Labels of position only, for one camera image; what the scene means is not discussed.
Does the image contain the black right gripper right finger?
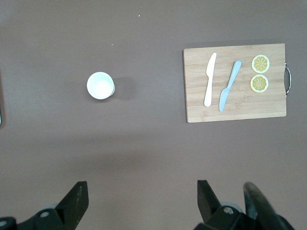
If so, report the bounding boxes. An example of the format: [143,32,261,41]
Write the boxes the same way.
[193,179,255,230]

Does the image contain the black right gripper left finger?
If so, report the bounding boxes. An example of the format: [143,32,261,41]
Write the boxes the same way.
[0,181,90,230]

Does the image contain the white plastic cup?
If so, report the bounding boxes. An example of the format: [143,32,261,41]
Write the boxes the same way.
[86,71,116,100]

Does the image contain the bamboo cutting board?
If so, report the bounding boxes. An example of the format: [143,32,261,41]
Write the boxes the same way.
[183,43,292,124]

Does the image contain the grey plastic knife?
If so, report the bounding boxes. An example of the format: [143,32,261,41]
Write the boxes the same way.
[218,60,242,113]

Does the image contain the white plastic knife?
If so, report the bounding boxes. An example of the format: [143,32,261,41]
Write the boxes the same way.
[203,52,217,107]

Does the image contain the yellow lemon slice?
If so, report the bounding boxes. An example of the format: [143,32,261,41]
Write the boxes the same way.
[250,74,269,94]
[251,54,270,74]

